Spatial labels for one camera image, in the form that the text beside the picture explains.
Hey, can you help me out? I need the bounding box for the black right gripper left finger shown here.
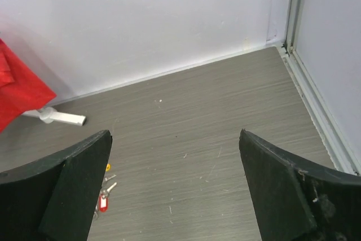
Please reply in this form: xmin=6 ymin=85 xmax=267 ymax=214
xmin=1 ymin=130 xmax=112 ymax=240

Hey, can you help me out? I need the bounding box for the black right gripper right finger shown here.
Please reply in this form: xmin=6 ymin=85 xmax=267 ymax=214
xmin=239 ymin=129 xmax=360 ymax=240

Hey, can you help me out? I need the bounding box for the silver key with red tag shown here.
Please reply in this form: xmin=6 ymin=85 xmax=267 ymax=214
xmin=93 ymin=182 xmax=117 ymax=220

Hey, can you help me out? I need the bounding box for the yellow key tag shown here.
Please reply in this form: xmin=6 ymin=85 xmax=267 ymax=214
xmin=105 ymin=164 xmax=111 ymax=172

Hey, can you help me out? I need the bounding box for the white clothes rack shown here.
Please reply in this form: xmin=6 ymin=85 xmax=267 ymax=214
xmin=22 ymin=107 xmax=86 ymax=126

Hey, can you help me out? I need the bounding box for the red cloth on hanger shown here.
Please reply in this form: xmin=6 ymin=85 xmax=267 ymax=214
xmin=1 ymin=41 xmax=56 ymax=130

